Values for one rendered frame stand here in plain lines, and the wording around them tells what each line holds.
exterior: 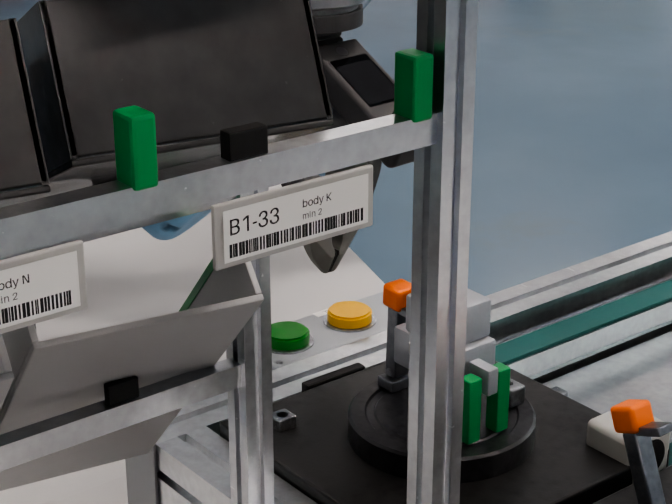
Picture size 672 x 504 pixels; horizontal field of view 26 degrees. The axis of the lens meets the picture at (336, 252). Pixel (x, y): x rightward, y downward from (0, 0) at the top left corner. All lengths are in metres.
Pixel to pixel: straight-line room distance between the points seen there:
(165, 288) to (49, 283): 1.05
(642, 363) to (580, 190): 3.16
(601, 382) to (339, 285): 0.42
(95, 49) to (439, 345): 0.23
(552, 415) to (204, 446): 0.27
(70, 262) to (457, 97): 0.21
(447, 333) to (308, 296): 0.87
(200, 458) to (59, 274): 0.52
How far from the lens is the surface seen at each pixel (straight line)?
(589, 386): 1.30
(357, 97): 1.06
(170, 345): 0.82
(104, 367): 0.82
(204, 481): 1.07
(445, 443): 0.77
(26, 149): 0.62
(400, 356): 1.08
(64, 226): 0.59
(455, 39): 0.68
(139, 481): 1.15
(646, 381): 1.32
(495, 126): 5.08
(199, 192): 0.61
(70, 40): 0.66
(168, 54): 0.67
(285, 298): 1.59
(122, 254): 1.73
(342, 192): 0.66
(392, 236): 4.08
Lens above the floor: 1.51
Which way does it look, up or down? 22 degrees down
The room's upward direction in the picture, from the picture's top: straight up
